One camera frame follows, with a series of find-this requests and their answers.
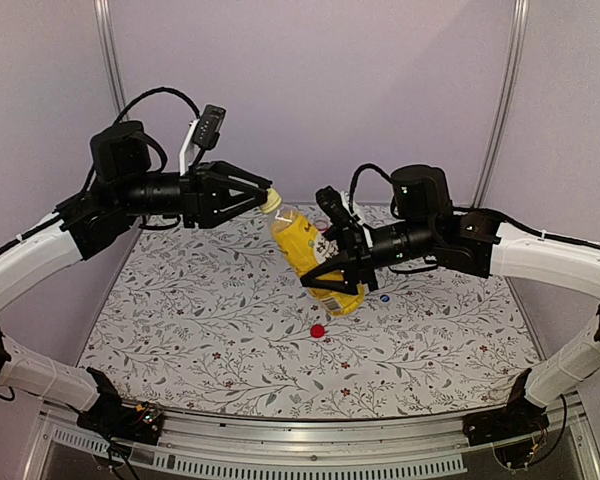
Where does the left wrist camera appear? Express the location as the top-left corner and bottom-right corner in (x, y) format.
(178, 104), (226, 177)

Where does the aluminium front rail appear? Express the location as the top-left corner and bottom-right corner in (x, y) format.
(23, 393), (600, 479)

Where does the floral table mat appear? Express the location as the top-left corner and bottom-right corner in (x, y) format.
(80, 212), (539, 419)

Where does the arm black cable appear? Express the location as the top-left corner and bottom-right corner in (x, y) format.
(549, 359), (600, 451)
(82, 87), (204, 191)

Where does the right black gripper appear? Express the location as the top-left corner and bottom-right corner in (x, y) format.
(300, 217), (437, 293)

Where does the metal frame post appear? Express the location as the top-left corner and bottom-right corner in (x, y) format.
(93, 0), (126, 113)
(471, 0), (529, 208)

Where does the red cap water bottle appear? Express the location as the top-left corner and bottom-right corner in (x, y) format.
(314, 218), (330, 232)

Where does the pale yellow bottle cap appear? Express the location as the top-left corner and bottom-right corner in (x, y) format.
(260, 188), (282, 215)

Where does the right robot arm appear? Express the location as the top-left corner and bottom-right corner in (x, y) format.
(301, 165), (600, 436)

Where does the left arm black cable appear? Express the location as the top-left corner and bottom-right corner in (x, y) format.
(82, 87), (204, 191)

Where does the red bottle cap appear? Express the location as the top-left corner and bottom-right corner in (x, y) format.
(310, 324), (326, 338)

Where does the yellow juice bottle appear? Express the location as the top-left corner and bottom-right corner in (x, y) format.
(266, 203), (365, 316)

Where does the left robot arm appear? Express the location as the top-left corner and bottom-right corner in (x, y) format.
(0, 121), (272, 434)

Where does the left metal frame post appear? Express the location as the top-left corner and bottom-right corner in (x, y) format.
(93, 0), (126, 113)

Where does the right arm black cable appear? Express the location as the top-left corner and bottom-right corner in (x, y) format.
(549, 359), (600, 451)

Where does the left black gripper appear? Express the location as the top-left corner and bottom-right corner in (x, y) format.
(115, 160), (271, 227)

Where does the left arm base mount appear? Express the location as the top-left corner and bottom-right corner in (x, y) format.
(77, 367), (164, 446)

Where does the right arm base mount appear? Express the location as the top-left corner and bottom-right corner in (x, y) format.
(462, 369), (549, 469)

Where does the right metal frame post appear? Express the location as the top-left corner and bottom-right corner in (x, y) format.
(471, 0), (529, 208)

